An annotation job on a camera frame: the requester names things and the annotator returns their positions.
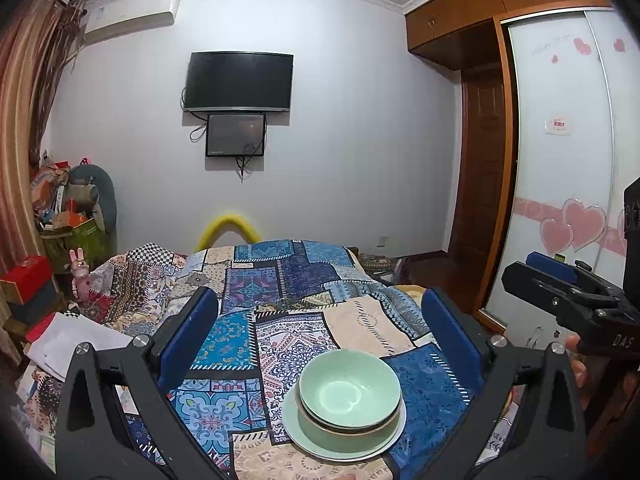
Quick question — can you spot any grey neck pillow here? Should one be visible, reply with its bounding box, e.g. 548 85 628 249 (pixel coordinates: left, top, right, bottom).
65 164 117 235

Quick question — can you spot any white plate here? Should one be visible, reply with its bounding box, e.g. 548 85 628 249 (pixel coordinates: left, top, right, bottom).
282 389 407 463

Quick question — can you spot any white air conditioner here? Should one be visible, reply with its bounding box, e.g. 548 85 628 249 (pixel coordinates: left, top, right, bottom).
84 0 180 44

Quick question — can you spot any dark blue box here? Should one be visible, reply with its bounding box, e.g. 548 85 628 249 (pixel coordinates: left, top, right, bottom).
8 281 60 325

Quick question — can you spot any patchwork patterned bedspread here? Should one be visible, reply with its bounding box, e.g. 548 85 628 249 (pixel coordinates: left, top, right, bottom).
42 240 485 479

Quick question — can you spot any striped brown curtain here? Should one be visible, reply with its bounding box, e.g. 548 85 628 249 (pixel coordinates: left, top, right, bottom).
0 0 87 281

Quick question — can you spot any right hand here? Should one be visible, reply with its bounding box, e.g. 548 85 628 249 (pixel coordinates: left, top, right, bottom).
565 335 588 388

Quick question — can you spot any green storage box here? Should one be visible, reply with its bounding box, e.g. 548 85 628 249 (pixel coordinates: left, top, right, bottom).
41 219 113 274

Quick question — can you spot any black wall television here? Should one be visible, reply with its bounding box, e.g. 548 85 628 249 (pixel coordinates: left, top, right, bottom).
183 51 294 112

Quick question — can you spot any white folded cloth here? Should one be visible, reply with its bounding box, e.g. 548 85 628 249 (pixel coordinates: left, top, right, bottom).
26 313 131 382

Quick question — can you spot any red box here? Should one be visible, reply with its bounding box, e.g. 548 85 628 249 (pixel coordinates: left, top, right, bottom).
1 256 52 304

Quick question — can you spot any green bowl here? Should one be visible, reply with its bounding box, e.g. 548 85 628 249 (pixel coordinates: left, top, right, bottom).
298 349 401 427
294 389 405 436

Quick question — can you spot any brown wooden door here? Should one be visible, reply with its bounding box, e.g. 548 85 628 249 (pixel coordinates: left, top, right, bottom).
450 20 514 313

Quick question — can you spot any small wall monitor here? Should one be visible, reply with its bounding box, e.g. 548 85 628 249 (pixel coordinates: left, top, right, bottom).
205 114 266 157

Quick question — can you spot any pink bunny toy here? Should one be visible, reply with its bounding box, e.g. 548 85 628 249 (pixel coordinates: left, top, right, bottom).
68 247 90 302

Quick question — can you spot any yellow foam hoop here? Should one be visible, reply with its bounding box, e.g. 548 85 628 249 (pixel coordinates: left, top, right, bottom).
194 214 262 252

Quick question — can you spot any wooden upper cabinet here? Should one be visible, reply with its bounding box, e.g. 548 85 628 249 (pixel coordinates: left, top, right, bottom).
406 0 608 70

